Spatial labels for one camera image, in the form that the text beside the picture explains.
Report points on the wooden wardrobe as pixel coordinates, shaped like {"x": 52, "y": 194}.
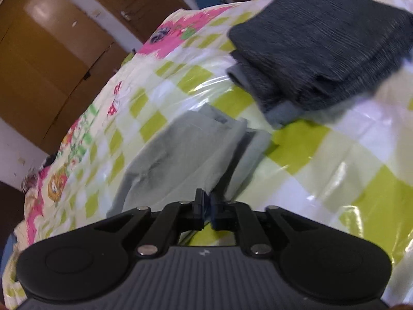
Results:
{"x": 48, "y": 55}

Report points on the green checked plastic sheet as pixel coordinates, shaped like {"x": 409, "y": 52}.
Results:
{"x": 300, "y": 142}

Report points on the cartoon printed blanket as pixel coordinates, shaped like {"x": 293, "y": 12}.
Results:
{"x": 167, "y": 43}

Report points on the wooden door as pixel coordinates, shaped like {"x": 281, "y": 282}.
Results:
{"x": 148, "y": 3}

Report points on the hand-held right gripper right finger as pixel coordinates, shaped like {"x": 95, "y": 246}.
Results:
{"x": 213, "y": 215}

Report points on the light grey pants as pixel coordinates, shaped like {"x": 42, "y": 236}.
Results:
{"x": 187, "y": 155}

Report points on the dark grey folded pants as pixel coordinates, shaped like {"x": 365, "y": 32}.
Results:
{"x": 316, "y": 45}

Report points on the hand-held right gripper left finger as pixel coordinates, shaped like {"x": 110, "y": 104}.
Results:
{"x": 201, "y": 210}

